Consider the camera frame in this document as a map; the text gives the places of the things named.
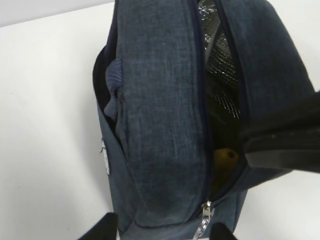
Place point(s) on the dark blue insulated lunch bag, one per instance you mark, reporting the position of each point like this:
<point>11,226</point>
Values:
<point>176,81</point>

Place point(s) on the yellow pear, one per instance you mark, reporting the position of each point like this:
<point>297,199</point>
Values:
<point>225,162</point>

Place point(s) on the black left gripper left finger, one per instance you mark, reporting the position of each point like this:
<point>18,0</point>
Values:
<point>105,229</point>

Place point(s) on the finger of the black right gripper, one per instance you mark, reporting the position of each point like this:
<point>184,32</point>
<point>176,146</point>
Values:
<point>303,156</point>
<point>294,128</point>

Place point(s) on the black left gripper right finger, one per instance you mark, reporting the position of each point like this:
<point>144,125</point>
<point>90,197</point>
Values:
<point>219,231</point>

